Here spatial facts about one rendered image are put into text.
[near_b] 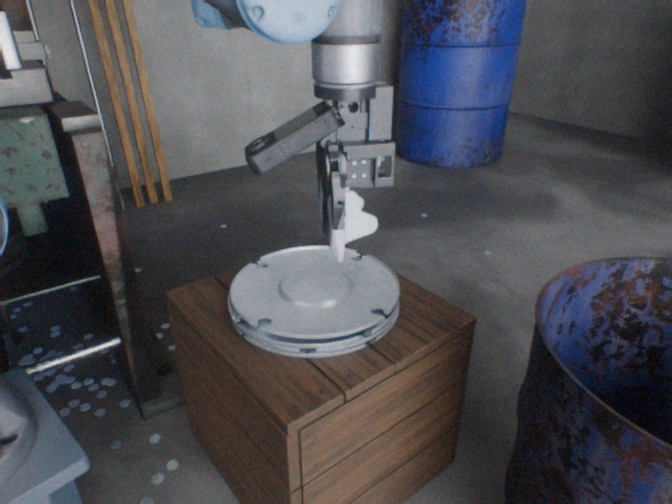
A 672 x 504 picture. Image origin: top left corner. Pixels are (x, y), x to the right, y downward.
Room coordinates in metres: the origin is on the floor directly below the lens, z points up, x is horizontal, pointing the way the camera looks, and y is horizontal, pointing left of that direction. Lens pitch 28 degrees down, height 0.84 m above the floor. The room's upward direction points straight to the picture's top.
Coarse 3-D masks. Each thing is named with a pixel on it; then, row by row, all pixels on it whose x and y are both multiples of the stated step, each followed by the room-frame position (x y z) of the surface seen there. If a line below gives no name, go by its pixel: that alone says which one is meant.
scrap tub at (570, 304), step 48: (576, 288) 0.64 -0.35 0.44; (624, 288) 0.66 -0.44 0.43; (576, 336) 0.65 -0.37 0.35; (624, 336) 0.66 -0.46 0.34; (528, 384) 0.50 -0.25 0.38; (576, 384) 0.40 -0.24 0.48; (624, 384) 0.65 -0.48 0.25; (528, 432) 0.47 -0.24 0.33; (576, 432) 0.39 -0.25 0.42; (624, 432) 0.35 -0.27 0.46; (528, 480) 0.44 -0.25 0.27; (576, 480) 0.37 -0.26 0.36; (624, 480) 0.34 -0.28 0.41
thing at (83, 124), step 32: (0, 0) 1.27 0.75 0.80; (64, 128) 0.84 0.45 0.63; (96, 128) 0.87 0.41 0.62; (64, 160) 1.04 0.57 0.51; (96, 160) 0.83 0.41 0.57; (96, 192) 0.83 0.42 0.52; (96, 224) 0.82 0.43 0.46; (96, 256) 0.89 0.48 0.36; (128, 256) 0.84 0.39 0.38; (96, 288) 1.07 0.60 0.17; (128, 288) 0.84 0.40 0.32; (96, 320) 1.14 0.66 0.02; (128, 320) 0.83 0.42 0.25; (128, 352) 0.82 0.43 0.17; (160, 352) 1.00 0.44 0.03; (128, 384) 0.89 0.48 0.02; (160, 384) 0.88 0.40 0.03
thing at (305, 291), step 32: (288, 256) 0.86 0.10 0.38; (320, 256) 0.86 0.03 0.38; (352, 256) 0.86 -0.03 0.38; (256, 288) 0.74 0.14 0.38; (288, 288) 0.73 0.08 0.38; (320, 288) 0.73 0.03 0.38; (352, 288) 0.74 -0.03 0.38; (384, 288) 0.74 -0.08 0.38; (256, 320) 0.65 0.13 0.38; (288, 320) 0.65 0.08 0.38; (320, 320) 0.65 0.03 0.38; (352, 320) 0.65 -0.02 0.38
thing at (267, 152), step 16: (304, 112) 0.60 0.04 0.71; (320, 112) 0.58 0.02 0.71; (288, 128) 0.58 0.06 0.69; (304, 128) 0.56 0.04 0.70; (320, 128) 0.57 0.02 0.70; (336, 128) 0.57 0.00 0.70; (256, 144) 0.57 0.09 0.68; (272, 144) 0.56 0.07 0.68; (288, 144) 0.56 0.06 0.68; (304, 144) 0.56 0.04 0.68; (256, 160) 0.55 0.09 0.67; (272, 160) 0.56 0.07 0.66
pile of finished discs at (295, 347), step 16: (240, 320) 0.66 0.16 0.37; (384, 320) 0.66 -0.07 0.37; (256, 336) 0.62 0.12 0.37; (272, 336) 0.62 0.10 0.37; (352, 336) 0.62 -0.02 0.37; (368, 336) 0.62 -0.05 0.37; (288, 352) 0.59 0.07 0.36; (304, 352) 0.59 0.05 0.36; (320, 352) 0.59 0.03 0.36; (336, 352) 0.59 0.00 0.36
